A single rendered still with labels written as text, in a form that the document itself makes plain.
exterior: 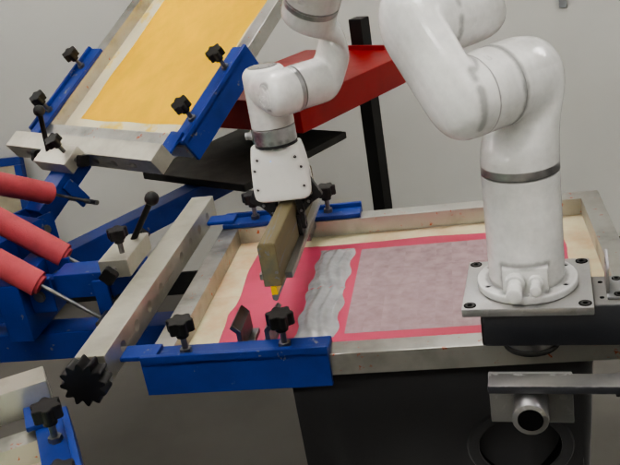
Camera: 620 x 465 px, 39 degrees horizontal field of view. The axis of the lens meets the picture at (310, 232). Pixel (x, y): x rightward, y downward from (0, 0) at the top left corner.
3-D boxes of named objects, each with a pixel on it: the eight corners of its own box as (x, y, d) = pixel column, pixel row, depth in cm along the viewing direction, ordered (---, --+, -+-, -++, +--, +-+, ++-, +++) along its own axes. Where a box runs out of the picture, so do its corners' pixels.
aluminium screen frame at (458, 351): (598, 207, 177) (597, 189, 175) (664, 357, 124) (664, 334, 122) (228, 239, 192) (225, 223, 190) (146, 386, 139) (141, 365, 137)
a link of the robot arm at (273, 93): (319, 62, 138) (270, 77, 133) (329, 126, 142) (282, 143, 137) (268, 57, 150) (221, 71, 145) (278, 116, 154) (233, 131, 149)
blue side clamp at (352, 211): (365, 230, 187) (361, 200, 185) (363, 239, 183) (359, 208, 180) (232, 242, 193) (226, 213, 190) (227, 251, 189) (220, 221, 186)
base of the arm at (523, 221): (580, 315, 102) (576, 193, 96) (472, 317, 105) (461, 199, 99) (576, 259, 115) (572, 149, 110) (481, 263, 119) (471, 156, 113)
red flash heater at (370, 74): (309, 78, 309) (304, 45, 305) (419, 80, 281) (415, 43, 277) (189, 130, 267) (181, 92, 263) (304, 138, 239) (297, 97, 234)
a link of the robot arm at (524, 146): (582, 161, 105) (577, 29, 99) (508, 196, 98) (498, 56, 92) (519, 149, 112) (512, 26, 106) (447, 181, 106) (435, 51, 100)
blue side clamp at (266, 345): (337, 368, 137) (330, 329, 134) (333, 386, 132) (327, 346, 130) (158, 378, 143) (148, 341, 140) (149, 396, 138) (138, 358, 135)
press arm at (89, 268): (153, 279, 168) (148, 256, 166) (144, 292, 163) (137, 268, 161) (71, 285, 171) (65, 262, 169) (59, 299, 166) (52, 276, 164)
